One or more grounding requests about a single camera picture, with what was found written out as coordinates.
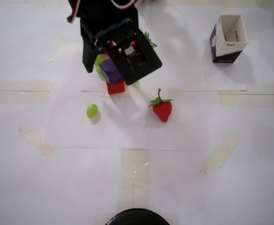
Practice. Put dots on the white and black carton box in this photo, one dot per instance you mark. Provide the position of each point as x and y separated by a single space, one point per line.
226 52

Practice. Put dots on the red strawberry with broad leaves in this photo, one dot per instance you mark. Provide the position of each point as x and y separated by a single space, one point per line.
151 41

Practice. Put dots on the red wooden cube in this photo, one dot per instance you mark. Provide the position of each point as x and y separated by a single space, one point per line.
116 88

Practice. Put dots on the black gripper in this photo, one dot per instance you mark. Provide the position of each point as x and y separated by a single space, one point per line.
88 50

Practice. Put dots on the black round stand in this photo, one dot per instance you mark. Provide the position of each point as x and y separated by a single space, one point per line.
137 218

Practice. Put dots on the black gripper camera mount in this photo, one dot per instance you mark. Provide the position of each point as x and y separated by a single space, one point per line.
139 63

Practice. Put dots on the green plastic grape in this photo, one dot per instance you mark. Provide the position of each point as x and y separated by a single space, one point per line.
98 61
101 75
92 111

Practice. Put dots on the purple wooden cube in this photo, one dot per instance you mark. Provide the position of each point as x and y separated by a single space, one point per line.
111 70

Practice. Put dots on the red strawberry with long stem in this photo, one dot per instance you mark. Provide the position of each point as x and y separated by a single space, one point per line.
162 110

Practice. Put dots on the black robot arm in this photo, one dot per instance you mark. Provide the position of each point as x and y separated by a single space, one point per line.
97 8

